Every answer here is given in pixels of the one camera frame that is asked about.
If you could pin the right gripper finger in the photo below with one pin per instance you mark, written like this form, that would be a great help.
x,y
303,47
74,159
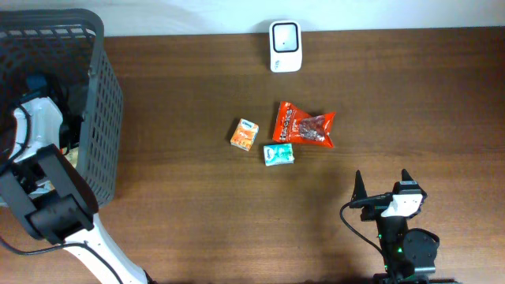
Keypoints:
x,y
405,176
359,191

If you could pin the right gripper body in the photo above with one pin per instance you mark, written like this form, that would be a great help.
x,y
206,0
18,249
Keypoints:
x,y
373,212

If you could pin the teal tissue pack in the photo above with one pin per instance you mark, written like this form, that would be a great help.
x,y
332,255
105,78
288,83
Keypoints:
x,y
278,154

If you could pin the red candy bag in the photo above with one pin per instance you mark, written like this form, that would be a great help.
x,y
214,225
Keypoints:
x,y
293,125

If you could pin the orange tissue pack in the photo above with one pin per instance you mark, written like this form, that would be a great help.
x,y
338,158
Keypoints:
x,y
244,134

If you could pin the yellow snack bag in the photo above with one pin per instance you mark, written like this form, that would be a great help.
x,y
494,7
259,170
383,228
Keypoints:
x,y
73,158

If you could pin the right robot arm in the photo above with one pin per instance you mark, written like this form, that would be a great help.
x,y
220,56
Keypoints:
x,y
408,253

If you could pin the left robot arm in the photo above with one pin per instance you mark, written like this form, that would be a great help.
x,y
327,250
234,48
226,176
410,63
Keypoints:
x,y
45,192

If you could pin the white barcode scanner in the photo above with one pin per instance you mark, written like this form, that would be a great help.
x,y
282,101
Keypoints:
x,y
285,46

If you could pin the dark grey plastic basket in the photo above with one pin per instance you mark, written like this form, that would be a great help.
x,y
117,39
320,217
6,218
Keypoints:
x,y
67,45

